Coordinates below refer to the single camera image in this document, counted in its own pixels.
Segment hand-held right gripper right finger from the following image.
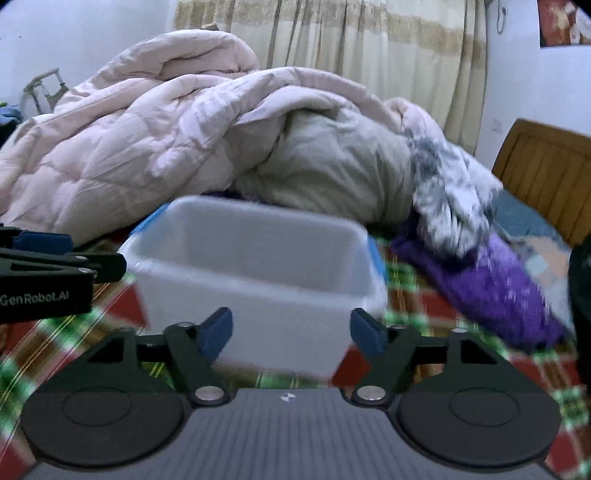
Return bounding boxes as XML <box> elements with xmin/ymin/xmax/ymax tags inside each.
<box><xmin>351</xmin><ymin>308</ymin><xmax>522</xmax><ymax>407</ymax></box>

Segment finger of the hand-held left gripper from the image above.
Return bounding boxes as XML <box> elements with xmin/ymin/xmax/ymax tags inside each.
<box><xmin>0</xmin><ymin>249</ymin><xmax>127</xmax><ymax>283</ymax></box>
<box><xmin>0</xmin><ymin>227</ymin><xmax>75</xmax><ymax>253</ymax></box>

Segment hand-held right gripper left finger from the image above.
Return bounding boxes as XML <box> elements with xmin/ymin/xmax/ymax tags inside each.
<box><xmin>60</xmin><ymin>307</ymin><xmax>234</xmax><ymax>407</ymax></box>

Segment white plastic container blue handles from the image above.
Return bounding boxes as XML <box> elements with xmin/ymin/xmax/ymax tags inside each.
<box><xmin>117</xmin><ymin>195</ymin><xmax>389</xmax><ymax>383</ymax></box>

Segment red green plaid bed sheet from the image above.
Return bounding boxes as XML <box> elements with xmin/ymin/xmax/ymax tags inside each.
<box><xmin>0</xmin><ymin>226</ymin><xmax>591</xmax><ymax>480</ymax></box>

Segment purple garment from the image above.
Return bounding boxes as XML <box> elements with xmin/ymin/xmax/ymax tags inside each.
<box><xmin>390</xmin><ymin>217</ymin><xmax>568</xmax><ymax>354</ymax></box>

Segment pink quilt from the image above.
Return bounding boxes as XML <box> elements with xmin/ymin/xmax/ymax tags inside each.
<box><xmin>0</xmin><ymin>31</ymin><xmax>444</xmax><ymax>245</ymax></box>

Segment white grey patterned cloth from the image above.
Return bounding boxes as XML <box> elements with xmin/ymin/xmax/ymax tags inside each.
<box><xmin>402</xmin><ymin>127</ymin><xmax>504</xmax><ymax>259</ymax></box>

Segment beige quilt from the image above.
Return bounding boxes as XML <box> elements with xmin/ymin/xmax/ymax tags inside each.
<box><xmin>231</xmin><ymin>108</ymin><xmax>416</xmax><ymax>227</ymax></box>

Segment blue printed pillow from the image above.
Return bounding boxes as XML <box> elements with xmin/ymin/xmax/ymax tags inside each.
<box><xmin>492</xmin><ymin>189</ymin><xmax>575</xmax><ymax>324</ymax></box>

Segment dark object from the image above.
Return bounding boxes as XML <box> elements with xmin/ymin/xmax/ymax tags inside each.
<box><xmin>568</xmin><ymin>235</ymin><xmax>591</xmax><ymax>393</ymax></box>

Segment wooden headboard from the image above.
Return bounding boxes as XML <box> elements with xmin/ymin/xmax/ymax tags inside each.
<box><xmin>492</xmin><ymin>119</ymin><xmax>591</xmax><ymax>247</ymax></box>

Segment beige curtain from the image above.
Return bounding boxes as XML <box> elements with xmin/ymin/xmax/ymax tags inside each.
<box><xmin>173</xmin><ymin>0</ymin><xmax>489</xmax><ymax>155</ymax></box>

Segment grey folding frame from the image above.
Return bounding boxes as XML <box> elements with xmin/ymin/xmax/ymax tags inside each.
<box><xmin>21</xmin><ymin>68</ymin><xmax>70</xmax><ymax>114</ymax></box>

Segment wall poster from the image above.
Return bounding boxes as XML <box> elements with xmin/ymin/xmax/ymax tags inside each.
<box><xmin>538</xmin><ymin>0</ymin><xmax>591</xmax><ymax>48</ymax></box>

